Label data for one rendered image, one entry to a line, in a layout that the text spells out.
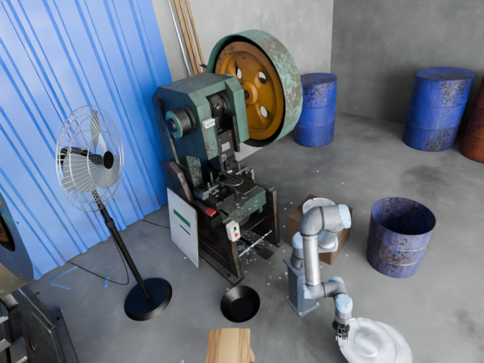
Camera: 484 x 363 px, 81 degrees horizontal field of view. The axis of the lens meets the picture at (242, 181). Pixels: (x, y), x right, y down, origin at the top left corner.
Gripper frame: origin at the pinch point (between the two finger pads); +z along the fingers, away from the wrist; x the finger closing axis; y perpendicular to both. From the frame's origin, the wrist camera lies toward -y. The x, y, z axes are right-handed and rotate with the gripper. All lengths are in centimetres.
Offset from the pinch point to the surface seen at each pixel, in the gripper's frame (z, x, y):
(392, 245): -1, 32, -73
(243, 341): 1, -51, 17
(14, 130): -99, -239, -41
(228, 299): 31, -80, -24
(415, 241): -7, 45, -73
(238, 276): 29, -79, -44
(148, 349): 34, -123, 25
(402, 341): 2.4, 31.5, -5.7
